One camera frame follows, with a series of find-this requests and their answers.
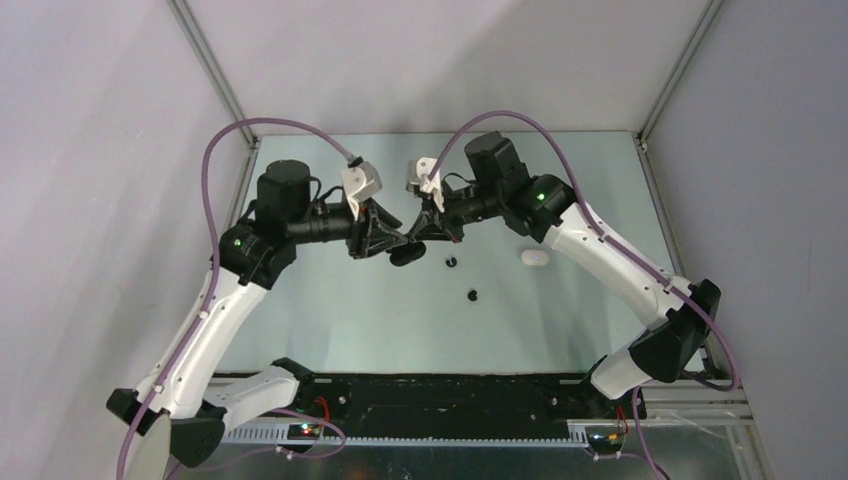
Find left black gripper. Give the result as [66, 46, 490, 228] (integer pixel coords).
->
[288, 195, 408, 260]

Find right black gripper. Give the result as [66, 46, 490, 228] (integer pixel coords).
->
[410, 179, 504, 245]

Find black earbud charging case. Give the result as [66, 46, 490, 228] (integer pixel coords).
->
[388, 242, 427, 267]

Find white earbud charging case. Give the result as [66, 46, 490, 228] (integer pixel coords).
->
[520, 249, 550, 267]

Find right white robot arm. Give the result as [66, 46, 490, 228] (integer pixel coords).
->
[407, 132, 721, 418]

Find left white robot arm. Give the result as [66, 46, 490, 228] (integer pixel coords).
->
[107, 158, 405, 479]

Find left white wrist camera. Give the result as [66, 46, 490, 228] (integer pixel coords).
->
[341, 157, 382, 221]

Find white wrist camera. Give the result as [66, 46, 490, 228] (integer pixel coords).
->
[406, 157, 445, 213]
[341, 157, 382, 221]

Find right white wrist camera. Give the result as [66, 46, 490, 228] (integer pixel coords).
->
[406, 157, 445, 213]

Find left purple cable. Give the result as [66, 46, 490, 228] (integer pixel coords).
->
[115, 118, 362, 480]

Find purple cable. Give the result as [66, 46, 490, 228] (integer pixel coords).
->
[426, 110, 742, 480]
[115, 118, 362, 480]

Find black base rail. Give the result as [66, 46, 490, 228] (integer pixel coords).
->
[289, 373, 647, 441]

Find left aluminium frame post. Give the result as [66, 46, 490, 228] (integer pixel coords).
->
[166, 0, 247, 122]

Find aluminium frame post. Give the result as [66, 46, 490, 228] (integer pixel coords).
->
[166, 0, 247, 122]
[636, 0, 727, 152]

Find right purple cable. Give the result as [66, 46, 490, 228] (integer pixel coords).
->
[426, 110, 742, 480]

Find right aluminium frame post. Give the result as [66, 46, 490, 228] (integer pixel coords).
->
[636, 0, 727, 152]

